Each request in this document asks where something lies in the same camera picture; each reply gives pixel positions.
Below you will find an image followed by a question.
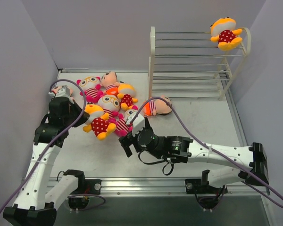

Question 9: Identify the peach doll plush back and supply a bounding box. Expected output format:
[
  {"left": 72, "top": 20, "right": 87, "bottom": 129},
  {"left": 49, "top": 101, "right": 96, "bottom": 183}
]
[{"left": 100, "top": 72, "right": 120, "bottom": 96}]

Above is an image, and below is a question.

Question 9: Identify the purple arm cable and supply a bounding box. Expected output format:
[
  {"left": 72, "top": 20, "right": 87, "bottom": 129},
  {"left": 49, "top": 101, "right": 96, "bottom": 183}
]
[
  {"left": 126, "top": 96, "right": 283, "bottom": 211},
  {"left": 0, "top": 79, "right": 107, "bottom": 226}
]

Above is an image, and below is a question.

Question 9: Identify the pink panda plush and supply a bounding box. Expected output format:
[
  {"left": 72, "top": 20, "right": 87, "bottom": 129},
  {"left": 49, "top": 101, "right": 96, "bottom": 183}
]
[
  {"left": 111, "top": 109, "right": 137, "bottom": 137},
  {"left": 76, "top": 76, "right": 103, "bottom": 104},
  {"left": 98, "top": 95, "right": 120, "bottom": 119}
]

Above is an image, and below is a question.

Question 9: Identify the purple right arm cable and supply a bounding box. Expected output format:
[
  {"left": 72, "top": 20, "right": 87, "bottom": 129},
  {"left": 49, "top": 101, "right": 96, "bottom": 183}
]
[{"left": 126, "top": 96, "right": 283, "bottom": 211}]

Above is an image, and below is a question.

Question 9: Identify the aluminium front mounting rail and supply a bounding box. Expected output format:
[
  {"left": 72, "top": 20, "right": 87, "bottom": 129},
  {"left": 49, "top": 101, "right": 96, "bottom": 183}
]
[{"left": 45, "top": 177, "right": 260, "bottom": 197}]

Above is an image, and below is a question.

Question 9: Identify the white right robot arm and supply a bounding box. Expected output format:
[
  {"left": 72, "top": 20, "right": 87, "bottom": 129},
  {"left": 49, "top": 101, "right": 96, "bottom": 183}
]
[{"left": 119, "top": 118, "right": 269, "bottom": 193}]

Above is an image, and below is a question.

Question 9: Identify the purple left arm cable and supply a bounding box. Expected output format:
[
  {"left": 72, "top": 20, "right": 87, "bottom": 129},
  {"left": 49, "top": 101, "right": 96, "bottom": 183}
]
[{"left": 0, "top": 79, "right": 107, "bottom": 226}]

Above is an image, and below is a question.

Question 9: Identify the yellow plush red dotted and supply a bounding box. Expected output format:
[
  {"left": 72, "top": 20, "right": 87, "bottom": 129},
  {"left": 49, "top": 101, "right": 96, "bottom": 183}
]
[
  {"left": 83, "top": 104, "right": 117, "bottom": 141},
  {"left": 117, "top": 83, "right": 138, "bottom": 111},
  {"left": 210, "top": 17, "right": 243, "bottom": 51}
]

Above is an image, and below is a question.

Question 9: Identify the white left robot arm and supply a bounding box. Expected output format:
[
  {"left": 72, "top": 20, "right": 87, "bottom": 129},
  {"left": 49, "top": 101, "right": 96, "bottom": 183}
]
[{"left": 3, "top": 97, "right": 91, "bottom": 226}]

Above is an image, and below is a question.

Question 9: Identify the cream metal-rod shelf rack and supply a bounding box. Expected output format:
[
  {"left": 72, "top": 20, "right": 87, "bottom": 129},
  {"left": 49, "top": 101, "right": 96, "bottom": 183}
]
[{"left": 148, "top": 26, "right": 251, "bottom": 100}]

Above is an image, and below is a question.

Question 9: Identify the pink panda plush back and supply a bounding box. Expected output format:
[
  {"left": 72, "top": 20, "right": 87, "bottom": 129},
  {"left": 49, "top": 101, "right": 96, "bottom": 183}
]
[{"left": 76, "top": 76, "right": 103, "bottom": 104}]

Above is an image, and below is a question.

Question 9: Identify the peach doll plush by shelf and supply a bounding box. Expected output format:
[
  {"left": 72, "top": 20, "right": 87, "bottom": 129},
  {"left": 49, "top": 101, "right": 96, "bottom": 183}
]
[{"left": 143, "top": 96, "right": 172, "bottom": 116}]

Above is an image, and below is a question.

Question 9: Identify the pink panda plush front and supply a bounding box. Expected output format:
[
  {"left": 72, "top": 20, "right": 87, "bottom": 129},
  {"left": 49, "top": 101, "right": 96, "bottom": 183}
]
[{"left": 111, "top": 109, "right": 137, "bottom": 137}]

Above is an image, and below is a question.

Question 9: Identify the pink panda plush middle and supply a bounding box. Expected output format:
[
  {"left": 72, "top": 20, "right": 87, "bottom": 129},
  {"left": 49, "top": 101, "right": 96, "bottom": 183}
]
[{"left": 98, "top": 95, "right": 120, "bottom": 119}]

